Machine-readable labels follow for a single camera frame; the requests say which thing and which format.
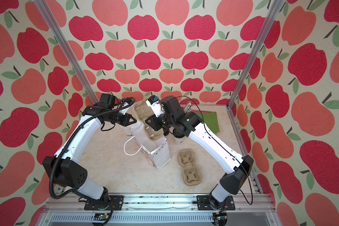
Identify white paper cup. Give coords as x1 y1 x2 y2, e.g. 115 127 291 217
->
174 135 185 144

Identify cartoon animal gift bag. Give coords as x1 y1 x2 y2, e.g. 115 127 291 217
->
123 122 170 171

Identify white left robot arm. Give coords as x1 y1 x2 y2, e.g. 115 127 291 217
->
42 93 136 211

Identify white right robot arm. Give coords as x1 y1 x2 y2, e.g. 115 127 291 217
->
145 96 254 210

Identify stacked white paper cups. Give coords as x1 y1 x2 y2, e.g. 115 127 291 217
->
121 126 134 137

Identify cutlery in pink holder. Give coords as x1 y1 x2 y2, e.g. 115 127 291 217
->
184 102 192 113

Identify green napkin stack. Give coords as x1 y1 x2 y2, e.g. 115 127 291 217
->
195 111 220 133

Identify cardboard two-cup carrier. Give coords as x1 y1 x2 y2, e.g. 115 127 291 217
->
177 149 202 186

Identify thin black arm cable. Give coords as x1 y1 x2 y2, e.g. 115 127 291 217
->
175 95 254 206

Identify left aluminium frame post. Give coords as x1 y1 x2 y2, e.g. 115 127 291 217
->
34 0 99 103

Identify aluminium frame post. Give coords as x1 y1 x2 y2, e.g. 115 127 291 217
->
227 0 285 112
34 0 99 103

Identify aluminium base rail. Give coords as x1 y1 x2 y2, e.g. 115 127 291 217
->
35 193 281 226

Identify right aluminium frame post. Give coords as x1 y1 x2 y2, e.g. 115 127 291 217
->
227 0 285 112

